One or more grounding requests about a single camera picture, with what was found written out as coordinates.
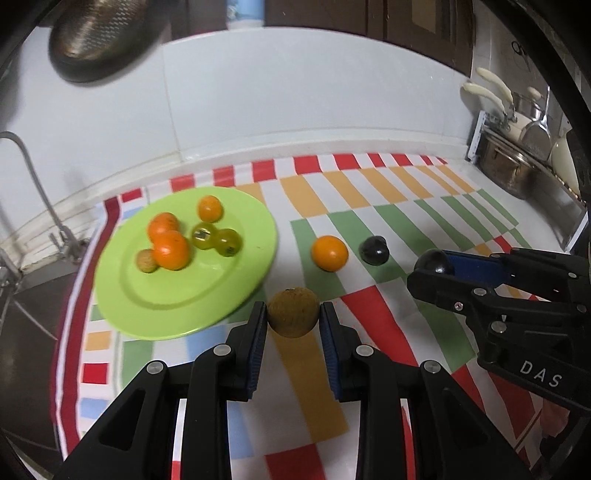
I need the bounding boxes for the dark purple tomato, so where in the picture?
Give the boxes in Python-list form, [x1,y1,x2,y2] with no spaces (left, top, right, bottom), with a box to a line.
[414,249,455,278]

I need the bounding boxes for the steel sink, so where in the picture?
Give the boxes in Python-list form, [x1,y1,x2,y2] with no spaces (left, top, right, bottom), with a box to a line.
[0,272,93,462]

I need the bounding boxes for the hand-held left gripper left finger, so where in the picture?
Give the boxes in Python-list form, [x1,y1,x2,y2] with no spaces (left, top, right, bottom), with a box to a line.
[54,301,269,480]

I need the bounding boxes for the brown kiwi fruit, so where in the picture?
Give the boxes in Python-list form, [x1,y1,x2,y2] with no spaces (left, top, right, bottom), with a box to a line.
[267,287,320,339]

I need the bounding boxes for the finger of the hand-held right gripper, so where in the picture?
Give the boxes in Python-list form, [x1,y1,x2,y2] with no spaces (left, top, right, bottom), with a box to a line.
[406,270,591,325]
[443,248,591,302]

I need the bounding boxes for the brown longan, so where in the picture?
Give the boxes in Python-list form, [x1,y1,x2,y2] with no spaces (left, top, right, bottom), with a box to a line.
[135,249,160,274]

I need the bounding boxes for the slim gooseneck faucet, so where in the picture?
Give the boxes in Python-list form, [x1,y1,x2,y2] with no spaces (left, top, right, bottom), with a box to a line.
[0,131,88,261]

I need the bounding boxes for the copper perforated strainer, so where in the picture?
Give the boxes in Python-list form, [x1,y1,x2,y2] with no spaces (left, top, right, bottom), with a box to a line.
[51,0,148,62]

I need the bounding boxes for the dark wooden window door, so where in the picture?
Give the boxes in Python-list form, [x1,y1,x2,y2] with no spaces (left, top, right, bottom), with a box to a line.
[263,0,386,42]
[384,0,476,79]

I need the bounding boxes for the metal counter rack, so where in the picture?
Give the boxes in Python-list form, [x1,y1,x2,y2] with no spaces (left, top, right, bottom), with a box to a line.
[466,111,587,208]

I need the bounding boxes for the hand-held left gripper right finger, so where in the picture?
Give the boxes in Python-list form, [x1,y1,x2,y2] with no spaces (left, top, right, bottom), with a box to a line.
[320,302,532,480]

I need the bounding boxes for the black scissors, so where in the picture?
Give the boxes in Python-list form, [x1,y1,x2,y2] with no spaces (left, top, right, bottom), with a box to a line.
[512,41,532,70]

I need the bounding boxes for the orange mandarin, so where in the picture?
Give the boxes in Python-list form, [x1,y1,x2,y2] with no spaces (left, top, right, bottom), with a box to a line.
[153,231,190,271]
[311,235,349,272]
[148,212,181,243]
[198,195,225,223]

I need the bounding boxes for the large steel pot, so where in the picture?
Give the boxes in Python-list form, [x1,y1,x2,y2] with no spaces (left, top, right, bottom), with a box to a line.
[478,134,543,200]

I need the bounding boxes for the steel spatula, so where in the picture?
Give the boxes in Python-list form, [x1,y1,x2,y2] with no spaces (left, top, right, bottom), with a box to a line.
[522,88,555,162]

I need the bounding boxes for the green grape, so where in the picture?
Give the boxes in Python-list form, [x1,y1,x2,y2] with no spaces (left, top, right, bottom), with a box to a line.
[191,222,218,251]

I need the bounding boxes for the white ceramic jug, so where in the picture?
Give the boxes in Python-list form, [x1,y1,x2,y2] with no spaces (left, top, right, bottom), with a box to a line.
[551,131,583,195]

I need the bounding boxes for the large chrome faucet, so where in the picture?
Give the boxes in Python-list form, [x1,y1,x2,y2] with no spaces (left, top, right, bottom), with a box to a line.
[0,249,24,296]

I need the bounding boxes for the dark plum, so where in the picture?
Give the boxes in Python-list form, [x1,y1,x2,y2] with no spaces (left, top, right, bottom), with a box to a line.
[359,235,390,265]

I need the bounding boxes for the green plate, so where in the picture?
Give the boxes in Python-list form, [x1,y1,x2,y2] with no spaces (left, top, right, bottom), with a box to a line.
[93,187,278,341]

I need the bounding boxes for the colourful striped cloth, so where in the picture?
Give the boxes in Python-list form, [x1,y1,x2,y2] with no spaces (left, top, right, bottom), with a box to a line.
[50,154,573,480]

